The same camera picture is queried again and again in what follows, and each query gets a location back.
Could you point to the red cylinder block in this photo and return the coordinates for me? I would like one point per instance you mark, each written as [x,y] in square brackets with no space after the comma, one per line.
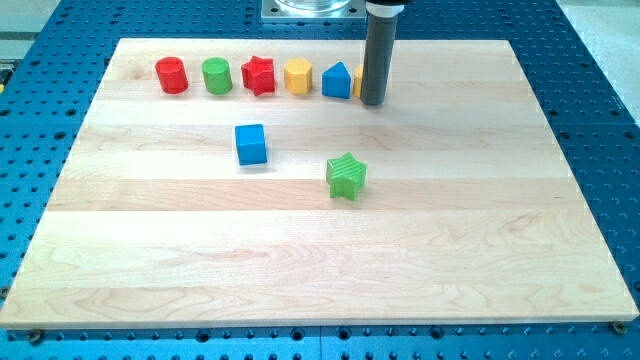
[171,74]

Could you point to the red star block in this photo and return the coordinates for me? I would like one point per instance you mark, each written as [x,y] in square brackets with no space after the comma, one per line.
[258,75]

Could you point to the yellow block behind rod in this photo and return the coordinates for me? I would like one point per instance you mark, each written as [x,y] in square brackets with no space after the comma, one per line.
[357,81]

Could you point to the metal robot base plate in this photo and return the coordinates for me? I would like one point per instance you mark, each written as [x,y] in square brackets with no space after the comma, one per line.
[312,9]

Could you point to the blue cube block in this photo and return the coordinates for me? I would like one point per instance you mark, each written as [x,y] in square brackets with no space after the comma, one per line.
[250,144]

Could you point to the green star block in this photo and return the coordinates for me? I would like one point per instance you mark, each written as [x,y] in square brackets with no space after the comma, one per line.
[345,176]

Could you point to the green cylinder block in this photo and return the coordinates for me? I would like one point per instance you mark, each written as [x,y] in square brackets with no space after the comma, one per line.
[217,76]

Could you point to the wooden board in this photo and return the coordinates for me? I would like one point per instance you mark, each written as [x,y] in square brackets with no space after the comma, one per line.
[469,212]

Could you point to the yellow hexagon block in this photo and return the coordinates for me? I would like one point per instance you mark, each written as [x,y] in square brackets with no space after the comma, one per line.
[298,76]

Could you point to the blue triangular prism block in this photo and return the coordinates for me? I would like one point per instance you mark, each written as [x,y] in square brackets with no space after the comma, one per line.
[336,81]

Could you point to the blue perforated table plate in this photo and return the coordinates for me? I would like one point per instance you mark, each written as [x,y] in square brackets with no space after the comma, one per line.
[582,58]

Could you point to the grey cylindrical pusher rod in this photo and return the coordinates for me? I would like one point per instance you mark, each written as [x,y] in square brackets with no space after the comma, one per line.
[382,18]

